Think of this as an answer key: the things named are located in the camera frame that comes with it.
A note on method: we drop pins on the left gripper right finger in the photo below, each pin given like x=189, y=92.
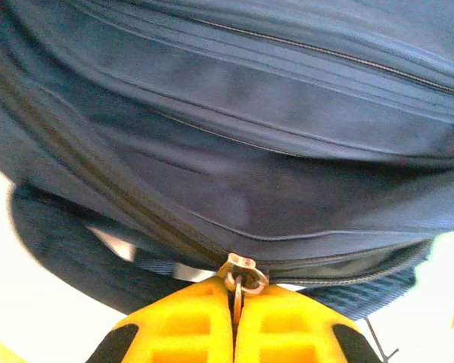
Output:
x=299, y=332

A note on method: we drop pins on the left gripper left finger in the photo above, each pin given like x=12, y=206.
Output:
x=174, y=332

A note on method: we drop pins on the navy blue backpack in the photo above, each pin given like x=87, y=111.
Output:
x=227, y=132

